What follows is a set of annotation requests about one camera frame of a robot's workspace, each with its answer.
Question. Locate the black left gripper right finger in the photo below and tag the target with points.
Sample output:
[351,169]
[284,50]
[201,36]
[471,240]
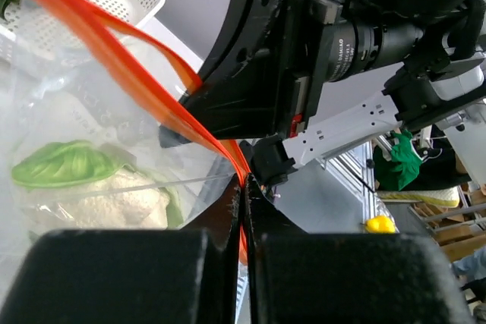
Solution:
[299,277]

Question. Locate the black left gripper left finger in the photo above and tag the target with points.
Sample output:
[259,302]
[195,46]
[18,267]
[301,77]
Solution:
[187,275]

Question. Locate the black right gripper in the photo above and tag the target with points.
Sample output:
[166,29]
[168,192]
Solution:
[250,78]

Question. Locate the white toy garlic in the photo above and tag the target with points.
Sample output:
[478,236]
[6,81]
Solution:
[65,116]

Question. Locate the clear zip bag orange zipper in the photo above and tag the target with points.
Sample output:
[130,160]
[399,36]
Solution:
[76,46]

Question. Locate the green toy cabbage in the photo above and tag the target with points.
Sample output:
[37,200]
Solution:
[77,184]

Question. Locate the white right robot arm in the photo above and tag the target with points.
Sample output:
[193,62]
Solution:
[440,77]

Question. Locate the yellow toy lemon upper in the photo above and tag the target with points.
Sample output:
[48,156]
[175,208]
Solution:
[380,224]

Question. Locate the cardboard box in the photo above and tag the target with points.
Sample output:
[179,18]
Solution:
[460,249]

